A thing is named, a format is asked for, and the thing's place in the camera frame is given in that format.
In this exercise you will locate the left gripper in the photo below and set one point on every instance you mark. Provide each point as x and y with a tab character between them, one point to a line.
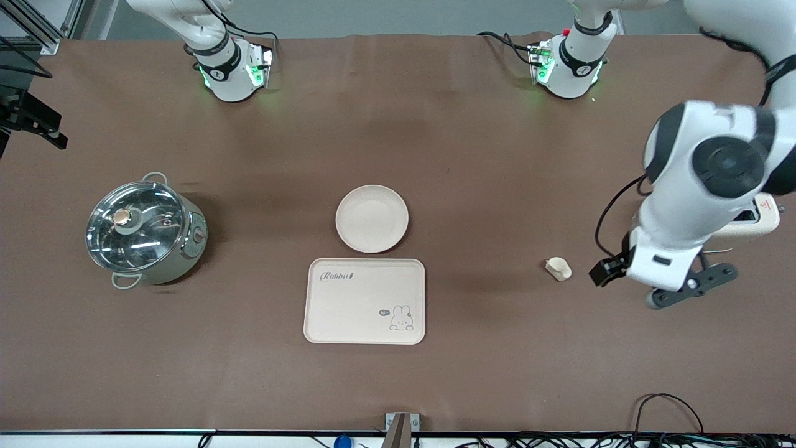
608	270

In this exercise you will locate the pale steamed bun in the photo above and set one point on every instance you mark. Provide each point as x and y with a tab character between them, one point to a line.
558	269

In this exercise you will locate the cream round plate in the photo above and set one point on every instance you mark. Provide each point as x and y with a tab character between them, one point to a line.
372	219

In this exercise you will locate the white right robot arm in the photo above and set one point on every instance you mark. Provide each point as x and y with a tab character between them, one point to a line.
224	74

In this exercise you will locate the metal base connector plate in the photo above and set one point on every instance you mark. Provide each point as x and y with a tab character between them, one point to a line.
266	65
538	62

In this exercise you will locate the glass pot lid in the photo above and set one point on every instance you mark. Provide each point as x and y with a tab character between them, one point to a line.
143	239

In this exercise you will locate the cream two-slot toaster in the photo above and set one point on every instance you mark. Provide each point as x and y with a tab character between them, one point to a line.
768	221

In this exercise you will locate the grey-green electric cooking pot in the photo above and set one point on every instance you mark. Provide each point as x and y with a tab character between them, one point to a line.
186	261

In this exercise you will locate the brown table mat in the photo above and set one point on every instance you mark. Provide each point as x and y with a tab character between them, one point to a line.
398	155

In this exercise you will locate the cream rabbit print tray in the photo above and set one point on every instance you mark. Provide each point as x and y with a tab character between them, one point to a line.
360	305

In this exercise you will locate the blue round object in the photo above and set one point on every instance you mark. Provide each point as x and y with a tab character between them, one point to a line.
342	442

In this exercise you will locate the aluminium frame profile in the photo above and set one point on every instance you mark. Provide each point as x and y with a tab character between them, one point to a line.
37	28

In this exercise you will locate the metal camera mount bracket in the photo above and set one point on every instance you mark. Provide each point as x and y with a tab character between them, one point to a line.
401	429

